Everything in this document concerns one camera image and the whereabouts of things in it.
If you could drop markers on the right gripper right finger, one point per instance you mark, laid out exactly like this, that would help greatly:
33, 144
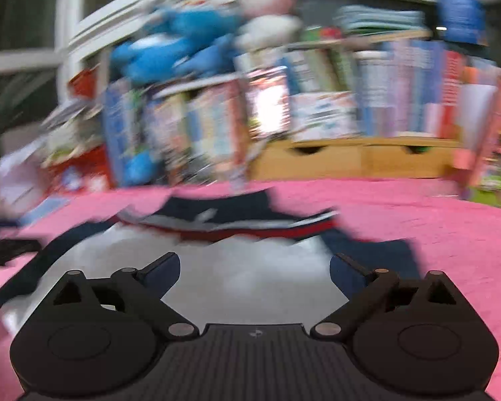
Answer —
345, 320

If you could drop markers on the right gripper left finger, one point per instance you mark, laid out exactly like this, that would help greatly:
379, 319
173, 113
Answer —
143, 291

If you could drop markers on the navy white track jacket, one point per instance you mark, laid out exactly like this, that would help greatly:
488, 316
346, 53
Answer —
242, 261

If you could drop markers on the pink patterned bed sheet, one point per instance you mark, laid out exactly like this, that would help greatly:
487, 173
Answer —
460, 238

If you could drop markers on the blue plush ball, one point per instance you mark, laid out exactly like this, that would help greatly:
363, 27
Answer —
140, 169

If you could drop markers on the wooden drawer box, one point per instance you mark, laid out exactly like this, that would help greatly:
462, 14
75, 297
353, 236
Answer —
402, 157

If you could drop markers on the row of children's books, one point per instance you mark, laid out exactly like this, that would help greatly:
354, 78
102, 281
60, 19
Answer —
210, 129

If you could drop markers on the blue plush toy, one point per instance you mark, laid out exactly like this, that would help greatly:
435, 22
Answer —
179, 42

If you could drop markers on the pink white plush toy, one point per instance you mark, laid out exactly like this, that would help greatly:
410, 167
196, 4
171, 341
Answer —
267, 24

